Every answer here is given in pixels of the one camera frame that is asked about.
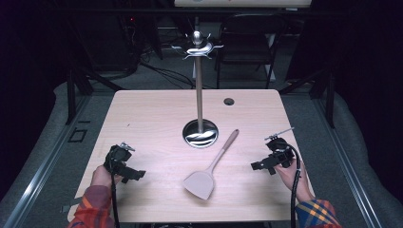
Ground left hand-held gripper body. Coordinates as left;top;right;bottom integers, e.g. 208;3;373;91
103;142;136;176

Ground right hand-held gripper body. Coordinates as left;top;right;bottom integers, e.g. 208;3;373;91
264;126;296;169

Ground beige spatula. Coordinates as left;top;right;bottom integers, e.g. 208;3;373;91
182;128;240;201

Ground metal utensil rack with hooks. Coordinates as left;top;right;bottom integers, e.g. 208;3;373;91
171;29;225;149

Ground person's right hand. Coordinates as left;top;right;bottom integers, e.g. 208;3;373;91
273;157;308;192

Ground person's left hand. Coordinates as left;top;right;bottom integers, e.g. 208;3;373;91
90;164;124;188

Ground black tape square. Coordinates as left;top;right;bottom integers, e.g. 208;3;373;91
67;127;88;143

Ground black folding chair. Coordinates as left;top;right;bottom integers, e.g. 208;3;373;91
215;13;288;90

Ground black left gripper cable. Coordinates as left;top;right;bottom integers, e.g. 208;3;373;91
109;161;121;228

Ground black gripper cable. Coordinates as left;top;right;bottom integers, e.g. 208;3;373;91
283;142;302;228
109;161;121;228

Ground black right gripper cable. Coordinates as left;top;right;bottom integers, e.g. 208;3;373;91
283;142;302;228

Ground aluminium floor rail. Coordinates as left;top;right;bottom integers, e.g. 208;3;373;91
311;97;385;228
0;94;93;228

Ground black metal frame leg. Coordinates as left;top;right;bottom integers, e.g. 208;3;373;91
64;66;125;126
278;67;337;129

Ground black floor cables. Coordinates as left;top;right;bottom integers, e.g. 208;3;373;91
138;47;197;90

